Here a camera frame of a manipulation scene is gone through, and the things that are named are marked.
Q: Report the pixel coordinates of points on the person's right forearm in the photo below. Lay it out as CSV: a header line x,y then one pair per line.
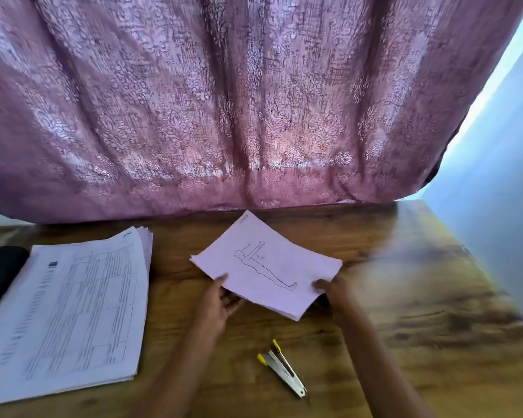
x,y
383,370

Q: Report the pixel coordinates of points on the person's right hand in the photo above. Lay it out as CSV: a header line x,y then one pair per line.
x,y
338,296

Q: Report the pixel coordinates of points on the black folder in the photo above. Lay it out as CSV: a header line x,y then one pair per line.
x,y
0,278

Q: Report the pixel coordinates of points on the stack of table-printed sheets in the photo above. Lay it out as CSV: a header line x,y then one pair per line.
x,y
70,317

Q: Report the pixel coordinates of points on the body figure paper stack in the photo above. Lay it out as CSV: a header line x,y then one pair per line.
x,y
270,261

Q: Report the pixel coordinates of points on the silver yellow black stapler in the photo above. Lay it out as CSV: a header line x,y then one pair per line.
x,y
283,370

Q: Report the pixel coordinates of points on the person's left forearm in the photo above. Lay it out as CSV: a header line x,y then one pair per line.
x,y
183,374

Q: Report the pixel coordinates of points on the pink patterned curtain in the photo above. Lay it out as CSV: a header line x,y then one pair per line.
x,y
244,91

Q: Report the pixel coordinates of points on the person's left hand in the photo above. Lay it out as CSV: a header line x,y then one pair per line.
x,y
214,311

